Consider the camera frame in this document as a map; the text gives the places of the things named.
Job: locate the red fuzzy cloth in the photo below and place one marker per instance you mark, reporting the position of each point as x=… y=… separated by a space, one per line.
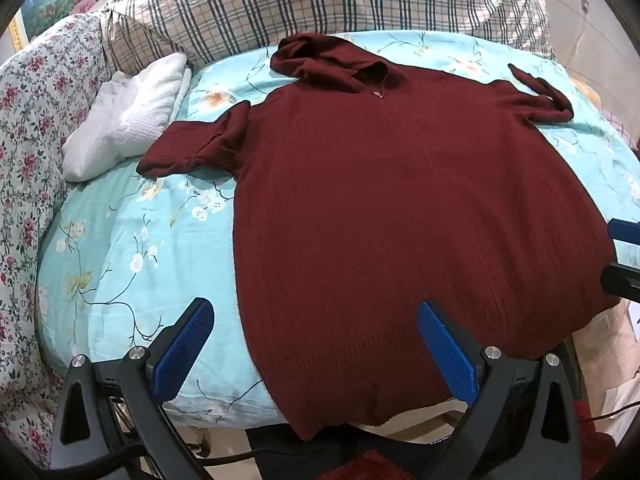
x=380 y=466
x=595 y=440

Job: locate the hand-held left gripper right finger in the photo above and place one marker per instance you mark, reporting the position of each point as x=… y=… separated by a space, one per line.
x=445 y=355

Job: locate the white knit cloth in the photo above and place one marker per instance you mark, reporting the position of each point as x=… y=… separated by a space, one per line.
x=135 y=115

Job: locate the maroon hooded sweater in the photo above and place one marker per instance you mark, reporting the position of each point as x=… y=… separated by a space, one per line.
x=375 y=210

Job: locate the plaid blanket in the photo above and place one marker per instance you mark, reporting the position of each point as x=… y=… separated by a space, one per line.
x=300 y=0

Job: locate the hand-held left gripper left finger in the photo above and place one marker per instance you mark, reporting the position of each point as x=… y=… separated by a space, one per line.
x=185 y=352

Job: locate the light blue floral bedsheet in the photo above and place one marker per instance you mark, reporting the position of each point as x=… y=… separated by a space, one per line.
x=125 y=240

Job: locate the pink floral quilt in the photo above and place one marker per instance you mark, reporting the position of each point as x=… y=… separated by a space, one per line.
x=30 y=160

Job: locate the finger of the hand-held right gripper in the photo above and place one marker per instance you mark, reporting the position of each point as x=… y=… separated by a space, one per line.
x=626 y=232
x=622 y=282

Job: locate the yellow cloth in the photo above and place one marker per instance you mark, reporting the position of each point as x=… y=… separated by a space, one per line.
x=585 y=91

